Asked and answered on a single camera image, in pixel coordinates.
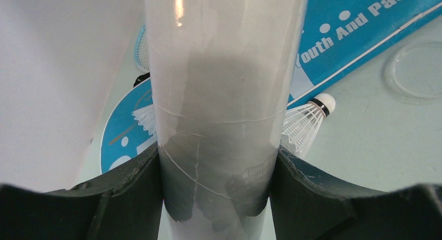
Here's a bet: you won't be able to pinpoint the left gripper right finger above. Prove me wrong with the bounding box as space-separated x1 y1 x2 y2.
270 147 441 239

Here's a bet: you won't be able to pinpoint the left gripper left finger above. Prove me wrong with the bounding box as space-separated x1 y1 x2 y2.
1 144 163 239

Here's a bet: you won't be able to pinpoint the shuttlecock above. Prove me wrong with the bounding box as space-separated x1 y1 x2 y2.
280 93 336 159
132 104 156 136

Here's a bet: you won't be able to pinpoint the white shuttlecock tube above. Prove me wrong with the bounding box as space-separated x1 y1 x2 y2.
144 0 308 239

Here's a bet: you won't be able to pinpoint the clear plastic tube lid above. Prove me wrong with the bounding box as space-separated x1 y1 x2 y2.
382 40 441 105

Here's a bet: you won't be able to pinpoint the left blue badminton racket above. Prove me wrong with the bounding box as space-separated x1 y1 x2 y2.
133 25 150 73

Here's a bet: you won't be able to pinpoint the blue racket cover bag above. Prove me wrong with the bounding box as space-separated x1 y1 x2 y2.
99 0 441 173

